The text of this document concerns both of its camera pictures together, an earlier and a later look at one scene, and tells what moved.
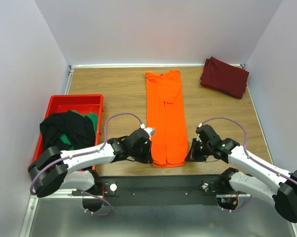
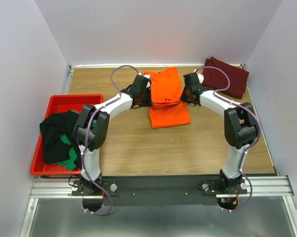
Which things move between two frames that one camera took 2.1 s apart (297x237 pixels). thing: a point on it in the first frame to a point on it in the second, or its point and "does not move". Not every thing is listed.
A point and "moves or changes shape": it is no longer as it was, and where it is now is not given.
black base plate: (191, 190) does not move
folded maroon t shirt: (224, 77) does not move
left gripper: (145, 152) to (143, 99)
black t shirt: (80, 129) does not move
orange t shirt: (167, 115) moves or changes shape
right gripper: (194, 150) to (188, 96)
